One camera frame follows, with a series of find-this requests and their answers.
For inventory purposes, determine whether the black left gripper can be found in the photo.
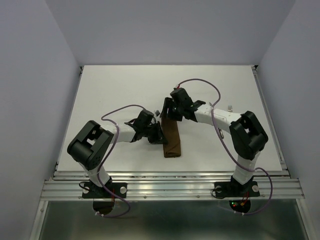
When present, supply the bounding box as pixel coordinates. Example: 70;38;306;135
142;121;168;144

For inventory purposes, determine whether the brown cloth napkin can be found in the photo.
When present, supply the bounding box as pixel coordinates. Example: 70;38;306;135
161;117;182;158

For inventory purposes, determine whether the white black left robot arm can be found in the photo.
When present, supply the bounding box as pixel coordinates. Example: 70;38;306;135
67;109;168;199

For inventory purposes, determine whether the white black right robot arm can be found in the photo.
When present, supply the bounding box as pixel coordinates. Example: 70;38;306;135
161;88;269;195

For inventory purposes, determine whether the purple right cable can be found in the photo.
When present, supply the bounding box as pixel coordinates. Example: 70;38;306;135
173;78;273;216

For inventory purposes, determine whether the purple cable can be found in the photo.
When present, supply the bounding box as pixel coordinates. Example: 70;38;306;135
173;78;273;216
100;104;131;218

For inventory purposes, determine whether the silver knife dark handle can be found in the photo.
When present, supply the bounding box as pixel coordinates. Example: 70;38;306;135
218;128;224;139

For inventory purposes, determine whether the silver fork dark handle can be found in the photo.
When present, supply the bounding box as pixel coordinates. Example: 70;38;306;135
227;105;233;112

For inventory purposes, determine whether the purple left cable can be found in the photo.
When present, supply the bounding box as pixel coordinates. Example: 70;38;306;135
100;104;131;218

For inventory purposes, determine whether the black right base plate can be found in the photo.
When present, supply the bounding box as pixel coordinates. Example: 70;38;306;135
211;181;260;199

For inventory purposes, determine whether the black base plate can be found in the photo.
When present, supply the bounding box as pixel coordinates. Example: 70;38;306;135
79;181;128;199
211;181;260;199

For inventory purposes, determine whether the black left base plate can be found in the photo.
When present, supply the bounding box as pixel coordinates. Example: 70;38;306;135
79;181;128;199

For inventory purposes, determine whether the aluminium rail frame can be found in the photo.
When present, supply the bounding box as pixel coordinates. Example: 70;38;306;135
30;65;318;240

